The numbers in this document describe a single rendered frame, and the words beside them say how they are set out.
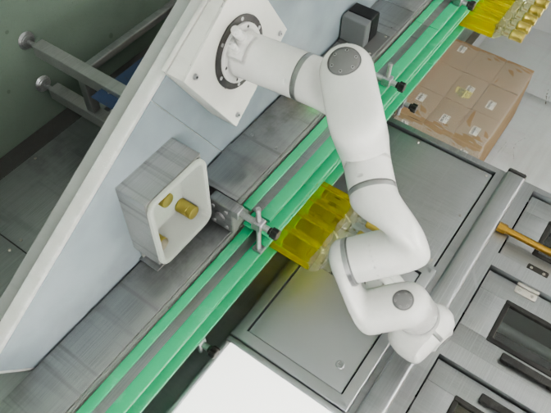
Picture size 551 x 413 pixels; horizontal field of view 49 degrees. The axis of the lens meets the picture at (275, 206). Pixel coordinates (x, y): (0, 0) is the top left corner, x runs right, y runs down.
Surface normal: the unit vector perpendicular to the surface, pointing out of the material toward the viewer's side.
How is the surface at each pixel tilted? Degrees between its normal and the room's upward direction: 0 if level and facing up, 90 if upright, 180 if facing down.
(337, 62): 101
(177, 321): 90
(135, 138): 0
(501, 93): 89
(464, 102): 90
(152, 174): 90
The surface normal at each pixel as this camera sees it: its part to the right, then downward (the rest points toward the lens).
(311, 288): 0.02, -0.59
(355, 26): -0.58, 0.65
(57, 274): 0.81, 0.48
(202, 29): -0.28, -0.18
